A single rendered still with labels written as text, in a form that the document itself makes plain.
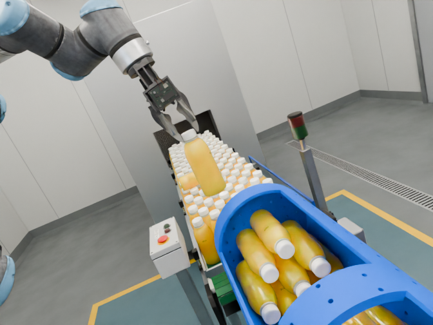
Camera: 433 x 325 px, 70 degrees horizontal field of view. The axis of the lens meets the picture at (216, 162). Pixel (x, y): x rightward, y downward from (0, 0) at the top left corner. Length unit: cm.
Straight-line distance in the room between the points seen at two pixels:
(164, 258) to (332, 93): 516
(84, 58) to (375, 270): 74
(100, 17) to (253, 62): 457
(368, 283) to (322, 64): 539
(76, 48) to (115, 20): 12
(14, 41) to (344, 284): 77
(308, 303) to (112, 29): 67
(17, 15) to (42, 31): 5
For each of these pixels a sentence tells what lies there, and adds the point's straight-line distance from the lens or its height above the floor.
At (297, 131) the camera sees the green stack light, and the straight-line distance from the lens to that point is 129.
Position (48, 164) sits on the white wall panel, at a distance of 538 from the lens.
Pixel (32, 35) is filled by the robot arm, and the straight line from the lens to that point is 80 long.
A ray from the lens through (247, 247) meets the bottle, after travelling 81.
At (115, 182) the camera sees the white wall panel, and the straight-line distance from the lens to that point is 528.
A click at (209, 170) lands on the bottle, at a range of 80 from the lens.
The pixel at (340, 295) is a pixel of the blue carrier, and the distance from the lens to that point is 48.
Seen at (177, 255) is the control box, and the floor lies 106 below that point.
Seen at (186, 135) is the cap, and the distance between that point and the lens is 80.
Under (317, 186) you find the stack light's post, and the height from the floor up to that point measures 93.
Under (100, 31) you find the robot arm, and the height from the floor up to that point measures 172.
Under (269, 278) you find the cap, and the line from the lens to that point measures 75.
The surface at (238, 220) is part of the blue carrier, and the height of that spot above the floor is 116.
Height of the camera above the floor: 158
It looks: 18 degrees down
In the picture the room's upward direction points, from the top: 22 degrees counter-clockwise
